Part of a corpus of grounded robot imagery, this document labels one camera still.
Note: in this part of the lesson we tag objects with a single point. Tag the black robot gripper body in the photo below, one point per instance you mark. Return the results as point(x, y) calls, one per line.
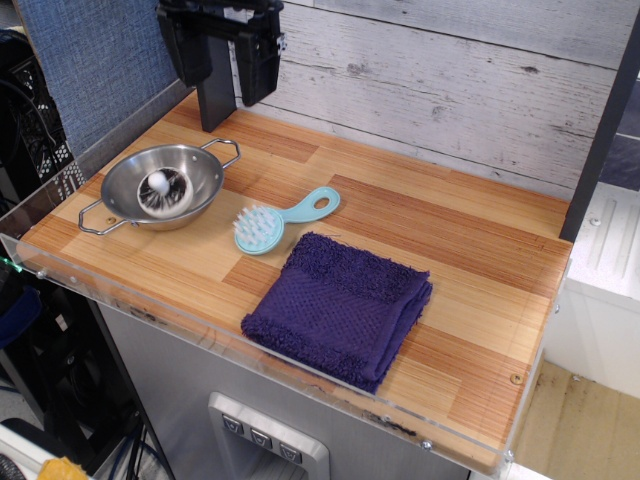
point(209, 18)

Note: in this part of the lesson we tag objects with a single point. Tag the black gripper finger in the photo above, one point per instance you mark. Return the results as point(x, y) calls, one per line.
point(188, 49)
point(258, 53)

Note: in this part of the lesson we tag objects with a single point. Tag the stainless steel pot with handles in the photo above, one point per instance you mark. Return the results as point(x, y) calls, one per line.
point(205, 166)

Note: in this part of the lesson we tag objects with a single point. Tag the yellow object at bottom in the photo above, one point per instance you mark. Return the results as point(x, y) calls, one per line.
point(61, 469)

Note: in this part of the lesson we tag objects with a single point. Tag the light blue scrub brush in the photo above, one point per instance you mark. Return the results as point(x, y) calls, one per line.
point(259, 229)

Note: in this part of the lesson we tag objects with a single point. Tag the black plastic crate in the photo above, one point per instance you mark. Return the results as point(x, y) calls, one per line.
point(34, 146)

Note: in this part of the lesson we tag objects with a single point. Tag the clear acrylic table guard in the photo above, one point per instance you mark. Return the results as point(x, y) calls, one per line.
point(173, 303)

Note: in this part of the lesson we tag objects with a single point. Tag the purple folded towel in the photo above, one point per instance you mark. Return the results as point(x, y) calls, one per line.
point(340, 310)

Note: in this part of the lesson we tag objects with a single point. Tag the silver panel with buttons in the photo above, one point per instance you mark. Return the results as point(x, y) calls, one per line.
point(265, 440)

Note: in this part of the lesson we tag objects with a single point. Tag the dark grey left post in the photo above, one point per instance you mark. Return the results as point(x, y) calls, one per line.
point(216, 94)

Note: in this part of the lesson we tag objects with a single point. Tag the dark grey post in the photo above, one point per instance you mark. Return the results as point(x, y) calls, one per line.
point(216, 94)
point(611, 117)

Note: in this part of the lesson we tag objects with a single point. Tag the dark grey right post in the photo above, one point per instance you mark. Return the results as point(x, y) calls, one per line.
point(611, 117)

